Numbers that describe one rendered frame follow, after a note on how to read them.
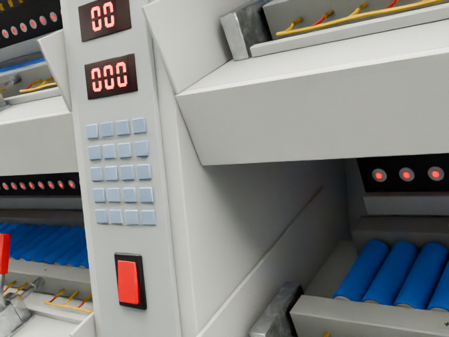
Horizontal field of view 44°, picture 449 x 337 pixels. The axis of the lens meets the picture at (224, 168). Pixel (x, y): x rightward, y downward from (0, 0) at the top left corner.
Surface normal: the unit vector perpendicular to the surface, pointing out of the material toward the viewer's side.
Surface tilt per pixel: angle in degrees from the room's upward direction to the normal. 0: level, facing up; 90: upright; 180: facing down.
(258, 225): 90
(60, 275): 23
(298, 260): 90
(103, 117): 90
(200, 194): 90
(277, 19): 112
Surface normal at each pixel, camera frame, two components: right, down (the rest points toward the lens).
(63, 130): -0.54, 0.48
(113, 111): -0.62, 0.11
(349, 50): -0.33, -0.88
